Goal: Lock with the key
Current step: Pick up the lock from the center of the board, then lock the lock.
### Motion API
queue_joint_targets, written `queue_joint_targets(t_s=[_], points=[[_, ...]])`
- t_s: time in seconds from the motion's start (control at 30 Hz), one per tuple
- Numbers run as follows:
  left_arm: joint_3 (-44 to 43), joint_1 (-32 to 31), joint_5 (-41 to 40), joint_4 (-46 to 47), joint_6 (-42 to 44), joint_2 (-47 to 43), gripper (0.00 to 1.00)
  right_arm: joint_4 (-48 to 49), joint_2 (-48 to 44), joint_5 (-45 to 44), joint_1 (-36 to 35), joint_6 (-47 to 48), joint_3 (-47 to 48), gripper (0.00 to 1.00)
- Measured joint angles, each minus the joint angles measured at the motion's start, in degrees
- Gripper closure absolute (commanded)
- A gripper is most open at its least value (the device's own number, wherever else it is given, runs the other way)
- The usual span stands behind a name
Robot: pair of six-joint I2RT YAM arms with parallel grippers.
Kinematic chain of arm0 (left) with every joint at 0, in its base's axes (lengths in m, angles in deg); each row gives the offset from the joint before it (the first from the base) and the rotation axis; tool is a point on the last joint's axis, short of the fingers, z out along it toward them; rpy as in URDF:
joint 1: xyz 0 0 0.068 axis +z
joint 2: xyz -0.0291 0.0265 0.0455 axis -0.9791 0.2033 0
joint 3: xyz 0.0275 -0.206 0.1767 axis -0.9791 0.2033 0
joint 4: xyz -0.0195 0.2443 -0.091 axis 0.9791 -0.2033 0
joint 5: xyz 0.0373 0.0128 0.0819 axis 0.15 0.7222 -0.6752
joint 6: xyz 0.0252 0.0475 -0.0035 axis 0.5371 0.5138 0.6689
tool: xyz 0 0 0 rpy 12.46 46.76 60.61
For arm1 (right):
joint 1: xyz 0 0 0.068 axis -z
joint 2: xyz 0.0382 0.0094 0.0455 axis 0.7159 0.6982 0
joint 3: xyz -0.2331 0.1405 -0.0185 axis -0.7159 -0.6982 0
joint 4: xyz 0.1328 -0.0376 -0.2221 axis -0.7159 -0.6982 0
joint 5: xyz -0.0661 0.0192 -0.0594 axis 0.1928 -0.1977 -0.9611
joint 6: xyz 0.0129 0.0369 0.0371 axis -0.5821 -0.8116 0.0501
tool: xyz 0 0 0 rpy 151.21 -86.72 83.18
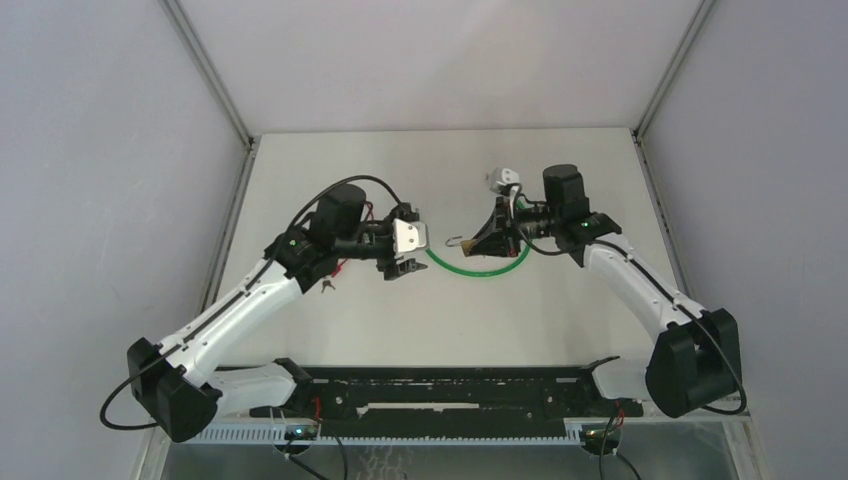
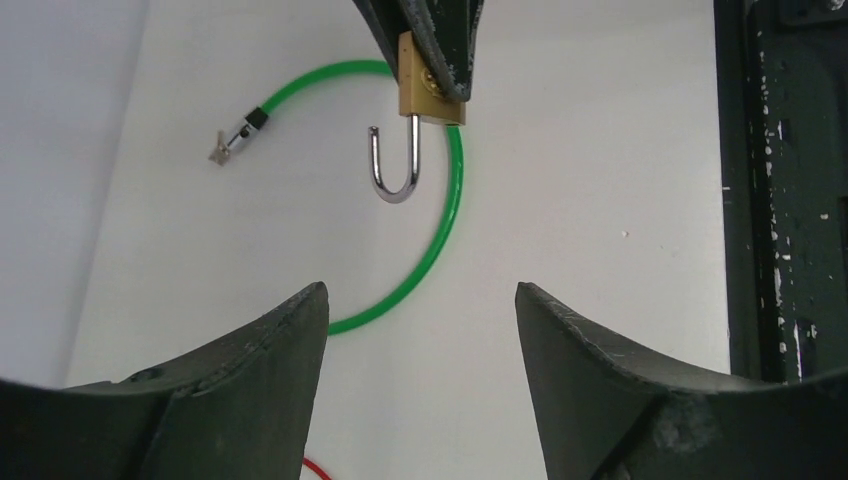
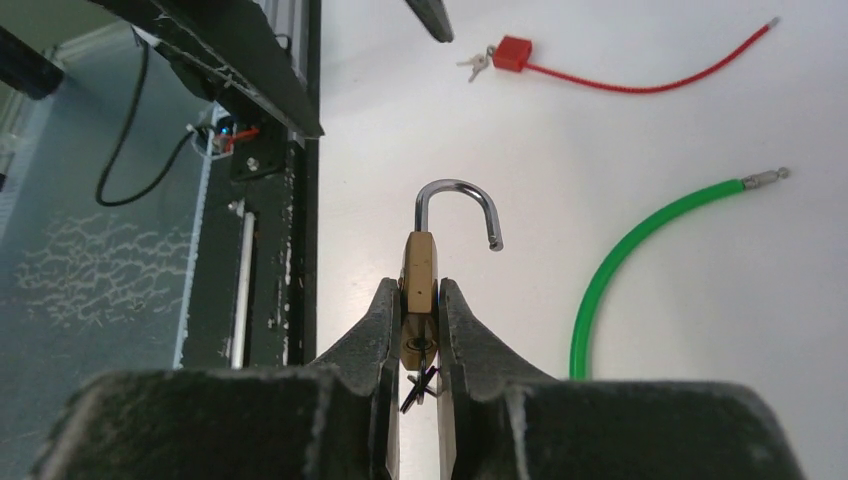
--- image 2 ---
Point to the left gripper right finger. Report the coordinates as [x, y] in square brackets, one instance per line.
[607, 407]

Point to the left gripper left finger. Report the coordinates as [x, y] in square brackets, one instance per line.
[238, 407]

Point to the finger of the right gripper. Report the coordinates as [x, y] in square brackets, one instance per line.
[445, 33]
[387, 20]

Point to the brass padlock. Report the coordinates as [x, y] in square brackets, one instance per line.
[420, 100]

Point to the red cable lock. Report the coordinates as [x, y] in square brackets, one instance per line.
[318, 471]

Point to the green lock keys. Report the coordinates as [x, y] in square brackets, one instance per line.
[220, 154]

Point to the green cable lock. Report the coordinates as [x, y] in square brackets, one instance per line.
[253, 122]

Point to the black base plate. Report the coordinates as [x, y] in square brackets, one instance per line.
[782, 99]

